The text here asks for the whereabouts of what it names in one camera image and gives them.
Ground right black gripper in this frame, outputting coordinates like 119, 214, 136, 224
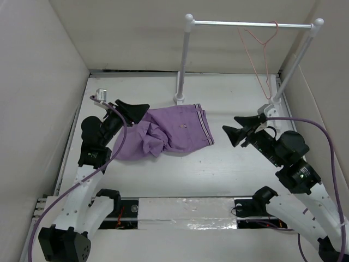
221, 114, 282, 166

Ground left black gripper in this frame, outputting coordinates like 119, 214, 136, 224
100, 100, 148, 146

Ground purple trousers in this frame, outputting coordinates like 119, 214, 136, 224
113, 104, 214, 161

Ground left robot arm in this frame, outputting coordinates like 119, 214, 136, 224
38, 99, 150, 261

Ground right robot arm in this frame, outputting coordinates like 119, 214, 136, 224
223, 113, 348, 261

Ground white clothes rack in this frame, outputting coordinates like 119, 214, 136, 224
174, 14, 324, 131

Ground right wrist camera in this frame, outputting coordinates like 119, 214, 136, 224
257, 104, 279, 118

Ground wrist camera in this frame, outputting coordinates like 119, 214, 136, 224
94, 88, 107, 102
257, 104, 279, 118

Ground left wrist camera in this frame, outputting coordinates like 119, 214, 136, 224
94, 88, 107, 102

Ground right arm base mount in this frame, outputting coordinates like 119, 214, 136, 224
231, 186, 292, 231

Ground pink wire hanger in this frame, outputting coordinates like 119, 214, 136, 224
237, 21, 279, 100

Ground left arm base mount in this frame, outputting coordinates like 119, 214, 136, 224
96, 189, 139, 230

